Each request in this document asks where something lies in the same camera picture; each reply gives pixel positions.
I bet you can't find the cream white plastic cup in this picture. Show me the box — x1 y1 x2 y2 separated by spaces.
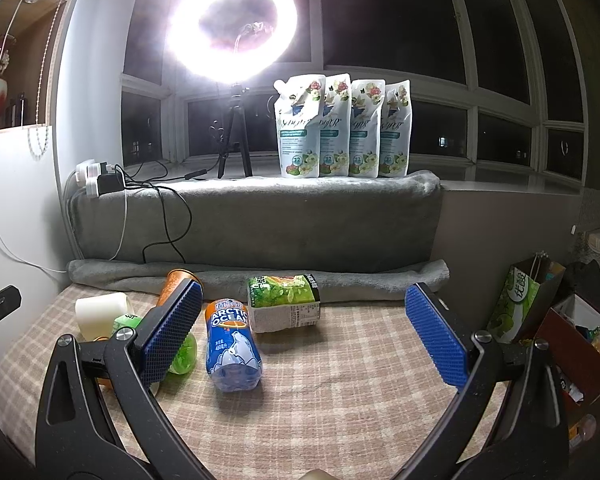
74 292 131 341

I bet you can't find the orange cup lying front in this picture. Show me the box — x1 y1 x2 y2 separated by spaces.
93 336 112 390

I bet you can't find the orange cup near blanket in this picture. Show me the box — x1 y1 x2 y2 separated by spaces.
156 269 201 307

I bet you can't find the white cabinet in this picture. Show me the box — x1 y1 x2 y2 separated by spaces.
0 126 72 362

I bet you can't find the red open box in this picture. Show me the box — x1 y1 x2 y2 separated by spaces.
536 294 600 416

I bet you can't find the green plastic bottle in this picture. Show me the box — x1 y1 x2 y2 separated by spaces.
111 313 197 375

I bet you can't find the green paper bag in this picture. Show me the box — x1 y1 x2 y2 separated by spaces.
486 252 566 344

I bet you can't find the white power strip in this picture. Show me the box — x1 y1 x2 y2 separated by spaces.
74 159 111 198

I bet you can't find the black power adapter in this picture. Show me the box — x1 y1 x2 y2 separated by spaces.
96 162 125 196

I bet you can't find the plaid beige table cloth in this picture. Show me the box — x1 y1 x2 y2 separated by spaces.
0 284 512 480

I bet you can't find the blue Arctic Ocean can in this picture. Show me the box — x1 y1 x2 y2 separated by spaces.
204 298 262 393

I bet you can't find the green white drink carton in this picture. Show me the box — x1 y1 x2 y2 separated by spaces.
247 274 321 334

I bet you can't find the grey folded blanket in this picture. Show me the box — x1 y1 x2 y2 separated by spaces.
68 171 450 304

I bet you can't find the black tripod stand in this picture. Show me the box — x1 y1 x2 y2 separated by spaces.
216 84 252 179

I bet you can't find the white refill pouch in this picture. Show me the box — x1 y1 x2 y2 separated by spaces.
318 74 351 177
379 80 413 178
274 74 326 179
349 79 386 178

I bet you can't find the white bead chain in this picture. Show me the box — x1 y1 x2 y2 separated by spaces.
26 0 88 162

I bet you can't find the bright ring light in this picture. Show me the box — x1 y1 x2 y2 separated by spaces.
164 0 298 84

